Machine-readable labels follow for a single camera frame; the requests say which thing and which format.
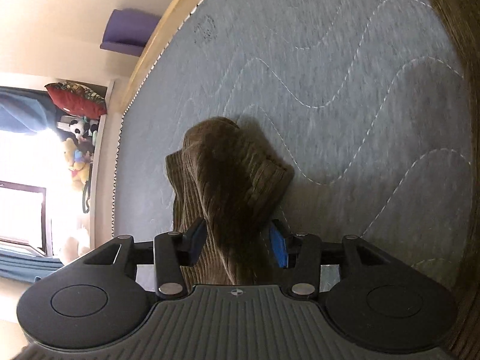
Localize brown corduroy pants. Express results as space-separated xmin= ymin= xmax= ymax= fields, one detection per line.
xmin=167 ymin=0 xmax=479 ymax=359

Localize yellow bear plush toy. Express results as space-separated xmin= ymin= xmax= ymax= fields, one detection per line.
xmin=64 ymin=137 xmax=95 ymax=191

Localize panda plush toy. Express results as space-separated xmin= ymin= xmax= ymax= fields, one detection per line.
xmin=69 ymin=119 xmax=98 ymax=145

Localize red patterned cushion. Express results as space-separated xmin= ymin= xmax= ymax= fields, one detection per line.
xmin=45 ymin=81 xmax=107 ymax=119

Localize blue curtain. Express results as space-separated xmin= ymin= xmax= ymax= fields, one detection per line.
xmin=1 ymin=87 xmax=57 ymax=133

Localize purple yoga mat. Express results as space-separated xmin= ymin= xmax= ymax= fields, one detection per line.
xmin=100 ymin=8 xmax=160 ymax=57

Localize window frame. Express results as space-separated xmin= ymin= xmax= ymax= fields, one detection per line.
xmin=1 ymin=180 xmax=53 ymax=257

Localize wooden bed frame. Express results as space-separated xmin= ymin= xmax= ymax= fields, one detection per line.
xmin=112 ymin=0 xmax=204 ymax=115

